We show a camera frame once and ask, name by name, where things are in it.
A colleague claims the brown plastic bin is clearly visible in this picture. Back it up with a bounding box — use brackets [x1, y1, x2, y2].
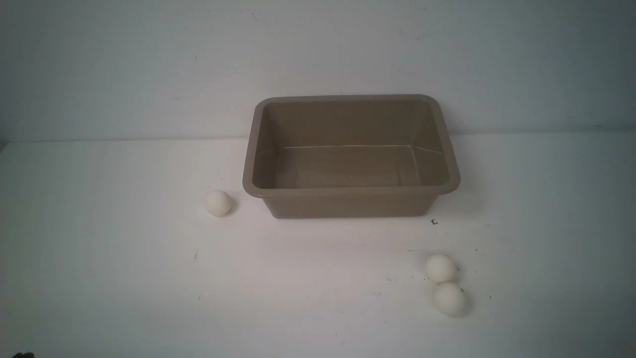
[242, 94, 461, 218]

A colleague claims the white ball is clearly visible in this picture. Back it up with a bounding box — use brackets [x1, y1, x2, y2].
[425, 254, 458, 284]
[204, 190, 233, 217]
[432, 282, 467, 317]

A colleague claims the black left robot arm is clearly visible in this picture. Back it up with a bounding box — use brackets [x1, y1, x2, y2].
[12, 352, 35, 358]

